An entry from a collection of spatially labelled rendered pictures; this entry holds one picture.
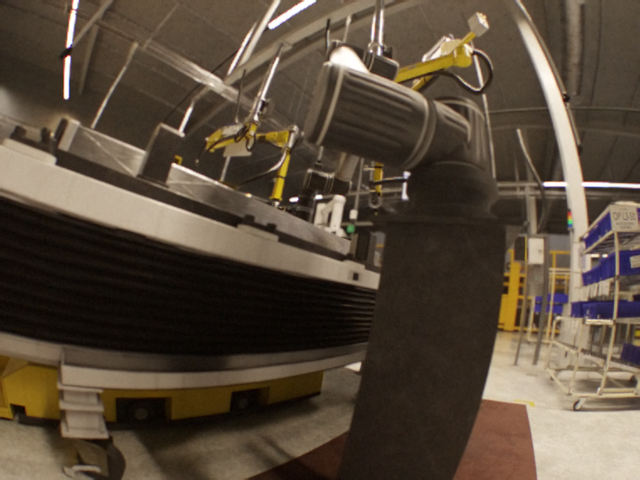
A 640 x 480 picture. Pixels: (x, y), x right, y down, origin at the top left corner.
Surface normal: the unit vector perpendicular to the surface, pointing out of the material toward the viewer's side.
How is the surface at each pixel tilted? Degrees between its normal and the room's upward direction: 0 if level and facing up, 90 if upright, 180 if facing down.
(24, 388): 90
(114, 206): 90
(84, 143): 90
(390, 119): 120
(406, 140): 141
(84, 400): 90
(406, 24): 176
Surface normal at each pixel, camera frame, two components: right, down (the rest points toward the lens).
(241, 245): 0.77, 0.02
